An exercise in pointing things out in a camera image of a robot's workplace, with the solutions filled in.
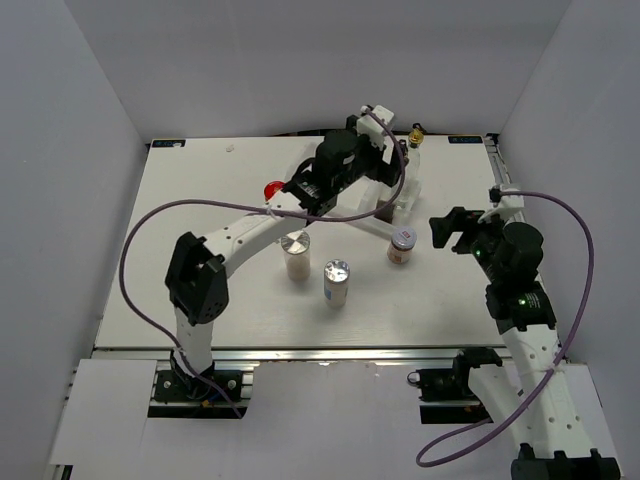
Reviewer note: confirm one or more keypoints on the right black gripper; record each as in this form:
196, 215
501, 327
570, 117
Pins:
462, 220

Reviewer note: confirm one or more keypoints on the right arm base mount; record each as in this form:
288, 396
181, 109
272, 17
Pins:
445, 396

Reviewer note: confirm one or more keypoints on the silver lid labelled shaker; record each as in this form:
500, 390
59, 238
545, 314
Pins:
336, 282

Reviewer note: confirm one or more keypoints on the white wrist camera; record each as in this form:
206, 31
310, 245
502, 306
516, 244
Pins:
375, 122
507, 201

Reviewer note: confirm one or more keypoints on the red lid chili jar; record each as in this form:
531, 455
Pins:
272, 188

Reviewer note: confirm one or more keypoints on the small white lid jar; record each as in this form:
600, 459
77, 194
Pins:
402, 243

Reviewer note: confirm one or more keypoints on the left blue table sticker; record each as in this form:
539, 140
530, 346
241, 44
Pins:
168, 143

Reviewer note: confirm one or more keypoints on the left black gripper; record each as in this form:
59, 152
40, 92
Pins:
386, 173

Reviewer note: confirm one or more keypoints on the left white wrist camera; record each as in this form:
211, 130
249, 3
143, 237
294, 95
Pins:
375, 122

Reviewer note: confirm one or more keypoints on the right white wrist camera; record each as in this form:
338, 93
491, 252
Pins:
507, 201

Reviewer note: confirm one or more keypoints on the blue table sticker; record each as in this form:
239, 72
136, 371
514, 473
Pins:
168, 143
465, 139

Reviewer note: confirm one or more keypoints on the silver lid white shaker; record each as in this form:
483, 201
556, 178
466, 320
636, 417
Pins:
296, 250

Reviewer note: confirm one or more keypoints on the clear glass bottle gold cap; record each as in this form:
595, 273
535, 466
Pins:
412, 185

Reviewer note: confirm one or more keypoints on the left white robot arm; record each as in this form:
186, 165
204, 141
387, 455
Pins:
200, 267

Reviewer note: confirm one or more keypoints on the white three-compartment tray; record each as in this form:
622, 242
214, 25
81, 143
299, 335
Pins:
366, 196

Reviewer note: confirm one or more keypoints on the right blue table sticker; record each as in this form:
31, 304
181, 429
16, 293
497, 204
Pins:
465, 139

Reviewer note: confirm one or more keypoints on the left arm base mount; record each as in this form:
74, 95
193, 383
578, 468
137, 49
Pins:
175, 398

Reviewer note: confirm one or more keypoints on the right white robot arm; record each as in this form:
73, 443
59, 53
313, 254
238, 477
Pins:
540, 418

